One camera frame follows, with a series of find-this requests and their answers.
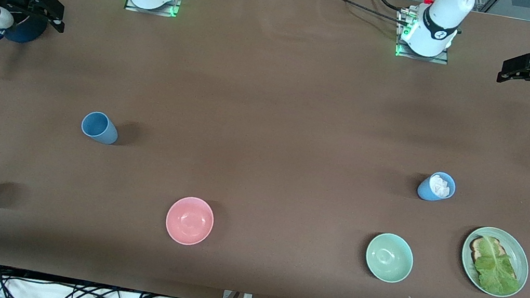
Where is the blue cup with tissue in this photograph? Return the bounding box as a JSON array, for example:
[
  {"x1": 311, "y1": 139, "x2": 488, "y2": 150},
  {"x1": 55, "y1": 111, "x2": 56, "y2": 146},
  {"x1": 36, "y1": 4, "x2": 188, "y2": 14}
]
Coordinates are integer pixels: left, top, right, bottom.
[{"x1": 416, "y1": 169, "x2": 458, "y2": 205}]

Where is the dark blue saucepan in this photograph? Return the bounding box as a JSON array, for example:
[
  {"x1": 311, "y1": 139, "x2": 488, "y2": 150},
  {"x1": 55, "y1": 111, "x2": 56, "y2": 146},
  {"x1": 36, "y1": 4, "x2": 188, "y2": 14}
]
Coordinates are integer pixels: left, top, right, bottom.
[{"x1": 0, "y1": 8, "x2": 49, "y2": 82}]

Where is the crumpled white tissue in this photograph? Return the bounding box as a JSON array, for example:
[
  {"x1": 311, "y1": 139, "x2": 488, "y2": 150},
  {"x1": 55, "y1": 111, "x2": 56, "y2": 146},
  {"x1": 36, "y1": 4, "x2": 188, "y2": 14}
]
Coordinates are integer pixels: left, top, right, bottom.
[{"x1": 427, "y1": 174, "x2": 453, "y2": 199}]

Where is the toast slice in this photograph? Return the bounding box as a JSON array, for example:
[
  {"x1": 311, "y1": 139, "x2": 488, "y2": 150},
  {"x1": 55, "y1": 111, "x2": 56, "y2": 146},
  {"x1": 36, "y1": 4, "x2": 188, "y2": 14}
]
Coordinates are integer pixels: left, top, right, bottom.
[{"x1": 467, "y1": 234, "x2": 512, "y2": 269}]

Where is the green plate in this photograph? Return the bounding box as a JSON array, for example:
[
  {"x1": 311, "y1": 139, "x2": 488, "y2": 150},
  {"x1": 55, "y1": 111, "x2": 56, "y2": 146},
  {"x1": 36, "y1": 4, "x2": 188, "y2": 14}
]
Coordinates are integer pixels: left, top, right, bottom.
[{"x1": 456, "y1": 223, "x2": 530, "y2": 298}]

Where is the green lettuce leaf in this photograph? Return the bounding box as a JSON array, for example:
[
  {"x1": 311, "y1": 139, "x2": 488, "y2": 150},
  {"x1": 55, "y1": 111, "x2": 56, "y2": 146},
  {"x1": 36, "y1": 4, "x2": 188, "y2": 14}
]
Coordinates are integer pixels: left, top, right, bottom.
[{"x1": 471, "y1": 235, "x2": 528, "y2": 298}]

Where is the green bowl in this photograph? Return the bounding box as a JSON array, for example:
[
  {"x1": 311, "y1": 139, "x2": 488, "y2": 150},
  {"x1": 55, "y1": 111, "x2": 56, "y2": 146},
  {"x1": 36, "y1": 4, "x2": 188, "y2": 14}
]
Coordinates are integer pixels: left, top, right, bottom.
[{"x1": 362, "y1": 230, "x2": 417, "y2": 286}]

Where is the pink bowl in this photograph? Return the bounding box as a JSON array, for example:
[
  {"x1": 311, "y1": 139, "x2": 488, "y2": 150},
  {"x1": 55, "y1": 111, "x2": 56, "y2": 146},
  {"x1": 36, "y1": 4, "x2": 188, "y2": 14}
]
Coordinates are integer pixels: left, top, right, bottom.
[{"x1": 163, "y1": 193, "x2": 217, "y2": 249}]

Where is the black base power cable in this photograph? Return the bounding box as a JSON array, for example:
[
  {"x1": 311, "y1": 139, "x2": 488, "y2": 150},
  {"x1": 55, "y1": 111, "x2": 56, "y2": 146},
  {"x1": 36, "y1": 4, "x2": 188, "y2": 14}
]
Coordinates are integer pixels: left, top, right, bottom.
[{"x1": 316, "y1": 0, "x2": 415, "y2": 28}]

